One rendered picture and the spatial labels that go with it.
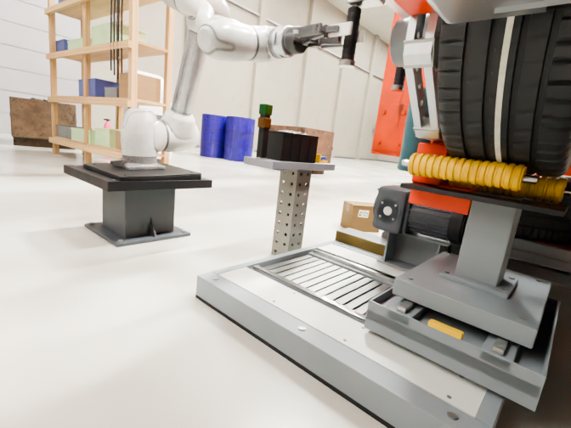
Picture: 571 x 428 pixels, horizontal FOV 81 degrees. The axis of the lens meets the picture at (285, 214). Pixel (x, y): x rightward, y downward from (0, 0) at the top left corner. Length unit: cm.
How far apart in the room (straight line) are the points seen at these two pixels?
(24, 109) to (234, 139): 343
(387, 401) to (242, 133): 663
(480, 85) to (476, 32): 9
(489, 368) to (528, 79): 55
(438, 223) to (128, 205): 129
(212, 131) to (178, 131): 575
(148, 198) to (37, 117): 487
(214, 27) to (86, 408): 95
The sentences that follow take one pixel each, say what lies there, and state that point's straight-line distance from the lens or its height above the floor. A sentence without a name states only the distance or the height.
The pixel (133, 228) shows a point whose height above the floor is 6.
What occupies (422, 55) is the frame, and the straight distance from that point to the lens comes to 82.
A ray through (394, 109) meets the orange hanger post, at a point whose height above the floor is 71.
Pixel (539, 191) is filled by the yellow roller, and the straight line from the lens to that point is 98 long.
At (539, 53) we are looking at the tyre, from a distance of 73.
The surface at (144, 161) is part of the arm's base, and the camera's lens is 171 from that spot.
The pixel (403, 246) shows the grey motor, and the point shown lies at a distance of 151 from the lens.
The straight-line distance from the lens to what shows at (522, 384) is 84.
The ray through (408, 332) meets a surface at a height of 13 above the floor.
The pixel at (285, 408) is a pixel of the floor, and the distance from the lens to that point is 79.
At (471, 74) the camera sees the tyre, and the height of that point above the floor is 69.
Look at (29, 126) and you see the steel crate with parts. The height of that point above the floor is 30.
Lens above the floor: 53
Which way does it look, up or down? 12 degrees down
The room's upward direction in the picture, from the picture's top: 7 degrees clockwise
